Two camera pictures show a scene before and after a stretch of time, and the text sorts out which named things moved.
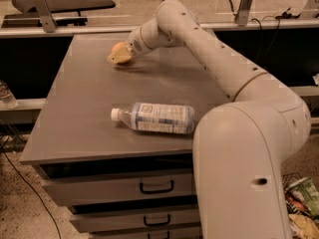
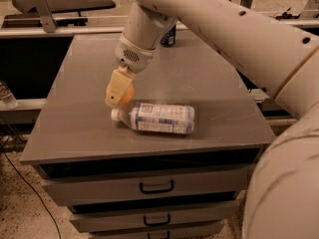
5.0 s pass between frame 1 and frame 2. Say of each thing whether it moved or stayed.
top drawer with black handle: stayed
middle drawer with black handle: stayed
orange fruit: moved
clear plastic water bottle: stayed
